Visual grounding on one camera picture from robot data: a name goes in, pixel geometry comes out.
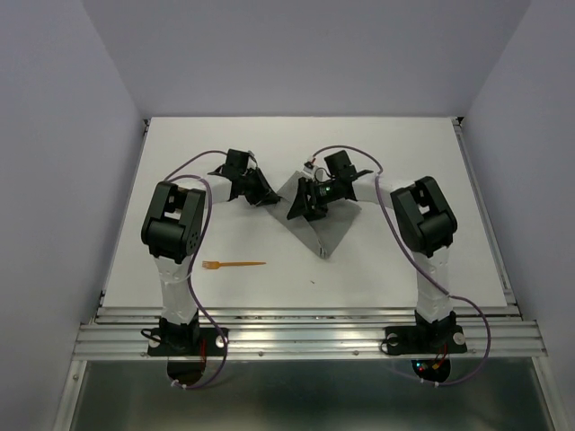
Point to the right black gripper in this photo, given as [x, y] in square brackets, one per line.
[305, 209]

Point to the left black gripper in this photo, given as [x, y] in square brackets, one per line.
[264, 195]

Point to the grey cloth napkin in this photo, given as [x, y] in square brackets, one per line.
[323, 236]

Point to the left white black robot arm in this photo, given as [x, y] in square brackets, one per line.
[176, 224]

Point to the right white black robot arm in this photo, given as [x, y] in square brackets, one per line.
[420, 219]

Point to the orange plastic fork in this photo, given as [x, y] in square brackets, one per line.
[214, 265]

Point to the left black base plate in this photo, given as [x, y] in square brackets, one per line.
[208, 343]

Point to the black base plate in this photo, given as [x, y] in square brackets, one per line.
[208, 343]
[414, 340]

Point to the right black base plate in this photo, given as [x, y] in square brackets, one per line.
[414, 340]

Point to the aluminium rail frame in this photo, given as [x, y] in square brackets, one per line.
[319, 333]

